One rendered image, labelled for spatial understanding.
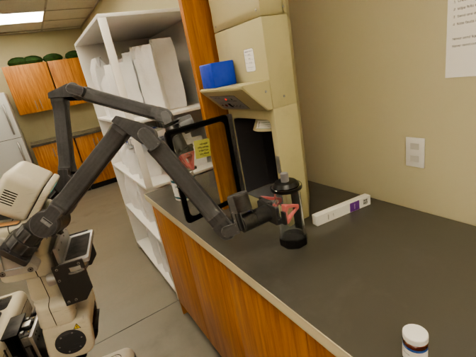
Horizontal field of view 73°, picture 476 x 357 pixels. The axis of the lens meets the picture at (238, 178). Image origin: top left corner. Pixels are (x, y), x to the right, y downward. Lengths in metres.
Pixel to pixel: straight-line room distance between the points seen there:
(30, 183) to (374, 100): 1.27
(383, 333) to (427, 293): 0.19
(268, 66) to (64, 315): 1.14
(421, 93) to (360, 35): 0.33
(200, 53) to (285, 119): 0.48
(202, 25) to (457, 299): 1.27
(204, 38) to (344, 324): 1.16
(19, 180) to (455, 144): 1.42
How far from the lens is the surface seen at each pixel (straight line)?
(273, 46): 1.18
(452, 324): 0.95
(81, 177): 1.05
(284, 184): 1.08
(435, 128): 1.32
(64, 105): 1.53
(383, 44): 1.38
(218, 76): 1.28
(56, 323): 1.43
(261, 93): 1.14
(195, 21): 1.46
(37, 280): 1.39
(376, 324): 0.91
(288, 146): 1.23
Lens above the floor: 1.57
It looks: 19 degrees down
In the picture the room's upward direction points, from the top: 10 degrees counter-clockwise
